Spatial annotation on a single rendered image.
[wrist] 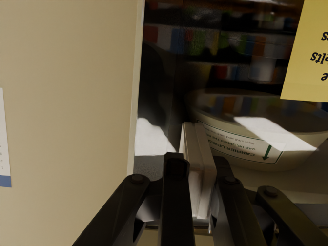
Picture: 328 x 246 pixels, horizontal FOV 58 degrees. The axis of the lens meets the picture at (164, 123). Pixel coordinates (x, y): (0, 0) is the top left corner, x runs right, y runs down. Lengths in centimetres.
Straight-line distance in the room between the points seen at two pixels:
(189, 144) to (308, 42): 11
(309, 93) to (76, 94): 58
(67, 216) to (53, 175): 13
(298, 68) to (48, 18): 59
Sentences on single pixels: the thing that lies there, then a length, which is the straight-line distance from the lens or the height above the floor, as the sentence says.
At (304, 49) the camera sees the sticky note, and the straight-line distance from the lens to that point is 23.
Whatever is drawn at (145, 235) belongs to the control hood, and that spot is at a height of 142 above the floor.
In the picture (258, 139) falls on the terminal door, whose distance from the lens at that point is 24.
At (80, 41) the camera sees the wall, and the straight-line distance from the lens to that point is 71.
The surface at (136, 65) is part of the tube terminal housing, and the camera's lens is 26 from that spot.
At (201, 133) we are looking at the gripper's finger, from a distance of 19.
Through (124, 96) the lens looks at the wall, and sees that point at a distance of 71.
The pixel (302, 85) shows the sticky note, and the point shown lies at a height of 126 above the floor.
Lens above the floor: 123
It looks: 20 degrees up
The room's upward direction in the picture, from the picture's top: 174 degrees counter-clockwise
